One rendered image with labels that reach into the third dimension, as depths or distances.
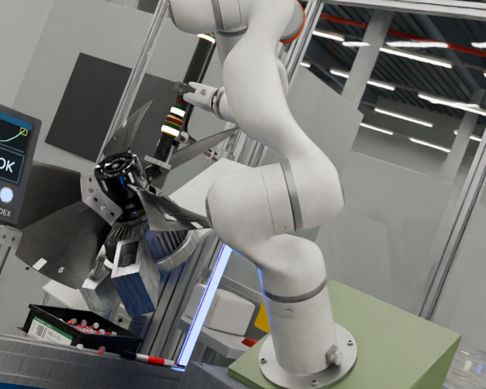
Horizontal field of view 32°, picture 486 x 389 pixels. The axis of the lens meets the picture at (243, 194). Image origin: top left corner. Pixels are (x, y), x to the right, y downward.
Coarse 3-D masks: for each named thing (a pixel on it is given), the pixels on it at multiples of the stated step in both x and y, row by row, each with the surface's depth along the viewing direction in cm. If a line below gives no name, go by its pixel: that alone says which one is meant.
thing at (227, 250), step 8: (224, 248) 188; (224, 256) 189; (224, 264) 189; (216, 272) 188; (216, 280) 189; (208, 288) 188; (216, 288) 189; (208, 296) 188; (208, 304) 189; (200, 312) 188; (200, 320) 188; (200, 328) 189; (192, 336) 188; (192, 344) 189; (184, 352) 188; (184, 360) 188
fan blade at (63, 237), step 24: (48, 216) 207; (72, 216) 209; (96, 216) 212; (24, 240) 202; (48, 240) 203; (72, 240) 205; (96, 240) 208; (48, 264) 199; (72, 264) 201; (72, 288) 196
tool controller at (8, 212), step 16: (0, 112) 140; (16, 112) 143; (0, 128) 140; (16, 128) 142; (32, 128) 145; (0, 144) 140; (16, 144) 142; (32, 144) 145; (0, 160) 140; (16, 160) 142; (0, 176) 140; (16, 176) 142; (16, 192) 142; (0, 208) 140; (16, 208) 142; (0, 224) 144
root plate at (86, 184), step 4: (80, 176) 225; (84, 176) 225; (88, 176) 224; (92, 176) 224; (80, 180) 225; (84, 180) 225; (88, 180) 224; (92, 180) 224; (84, 184) 224; (88, 184) 224; (92, 184) 224; (96, 184) 223; (84, 188) 224; (88, 188) 224; (96, 188) 223; (84, 192) 224; (88, 192) 224; (84, 196) 224; (88, 196) 224; (84, 200) 224
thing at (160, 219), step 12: (144, 192) 209; (144, 204) 200; (156, 204) 202; (168, 204) 205; (156, 216) 195; (168, 216) 197; (180, 216) 199; (192, 216) 201; (204, 216) 207; (156, 228) 190; (168, 228) 191; (180, 228) 192; (192, 228) 193; (204, 228) 195
